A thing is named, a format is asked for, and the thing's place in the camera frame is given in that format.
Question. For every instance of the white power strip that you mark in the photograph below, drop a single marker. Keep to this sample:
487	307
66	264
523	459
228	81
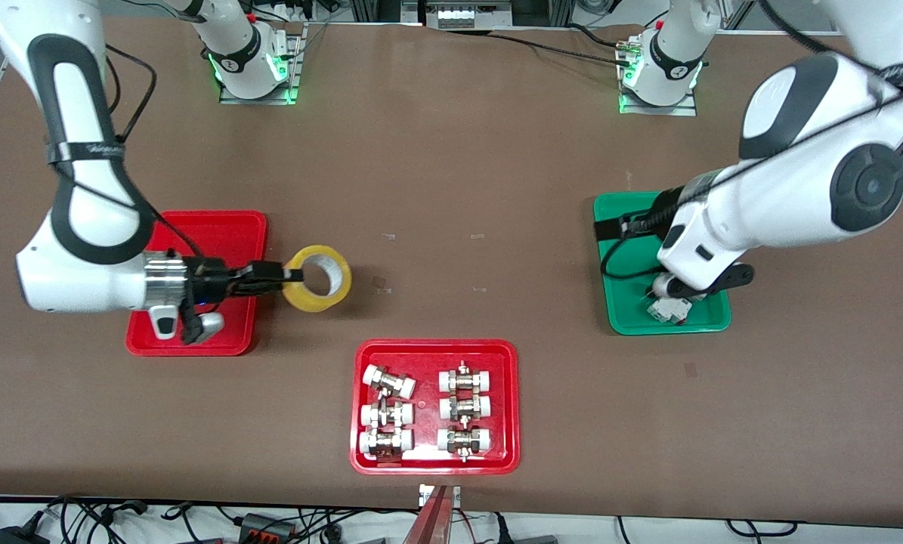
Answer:
466	15

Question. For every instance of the white circuit breaker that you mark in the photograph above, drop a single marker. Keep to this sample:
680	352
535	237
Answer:
666	310

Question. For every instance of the yellow packing tape roll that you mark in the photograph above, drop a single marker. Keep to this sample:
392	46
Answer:
315	302

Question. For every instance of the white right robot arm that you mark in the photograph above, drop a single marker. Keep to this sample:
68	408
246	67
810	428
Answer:
81	279

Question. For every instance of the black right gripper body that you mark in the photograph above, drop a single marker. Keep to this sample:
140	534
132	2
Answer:
208	276

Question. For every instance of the white-capped brass pipe fitting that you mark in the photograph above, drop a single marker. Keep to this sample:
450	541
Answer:
389	381
465	408
465	380
464	440
385	414
385	442

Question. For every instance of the green plastic tray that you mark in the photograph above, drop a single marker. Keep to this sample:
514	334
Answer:
632	310

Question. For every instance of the silver metal bracket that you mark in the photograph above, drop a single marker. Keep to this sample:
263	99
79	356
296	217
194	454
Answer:
455	496

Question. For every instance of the black aluminium frame post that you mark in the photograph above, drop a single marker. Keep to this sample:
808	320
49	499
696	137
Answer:
375	9
542	11

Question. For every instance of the red metal stand bar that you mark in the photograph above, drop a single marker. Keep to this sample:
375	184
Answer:
430	525

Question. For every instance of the black power plug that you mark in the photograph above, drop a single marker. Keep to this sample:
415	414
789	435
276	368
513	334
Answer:
500	529

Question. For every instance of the black power adapter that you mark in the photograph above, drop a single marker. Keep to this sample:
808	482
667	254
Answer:
20	535

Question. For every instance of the brown tape patch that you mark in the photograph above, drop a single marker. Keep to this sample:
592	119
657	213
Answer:
380	282

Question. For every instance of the red plastic tray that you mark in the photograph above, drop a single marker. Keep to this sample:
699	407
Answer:
427	355
232	234

